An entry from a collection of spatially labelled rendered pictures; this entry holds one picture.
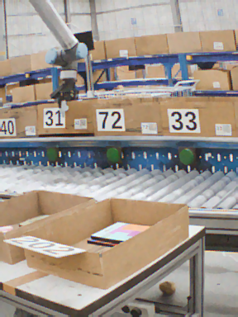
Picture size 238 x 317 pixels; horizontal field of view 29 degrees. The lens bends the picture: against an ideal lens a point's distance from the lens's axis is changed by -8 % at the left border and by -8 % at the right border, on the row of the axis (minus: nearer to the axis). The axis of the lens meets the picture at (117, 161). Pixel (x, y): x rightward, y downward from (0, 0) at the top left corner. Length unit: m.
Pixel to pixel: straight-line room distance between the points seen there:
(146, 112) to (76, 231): 1.05
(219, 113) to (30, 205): 0.94
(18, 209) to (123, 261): 0.63
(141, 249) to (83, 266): 0.16
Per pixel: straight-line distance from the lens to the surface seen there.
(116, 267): 1.11
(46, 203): 1.69
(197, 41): 7.10
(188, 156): 2.17
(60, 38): 2.39
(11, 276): 1.24
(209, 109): 2.17
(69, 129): 2.60
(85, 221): 1.43
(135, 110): 2.35
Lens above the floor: 1.25
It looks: 11 degrees down
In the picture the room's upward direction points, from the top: 6 degrees counter-clockwise
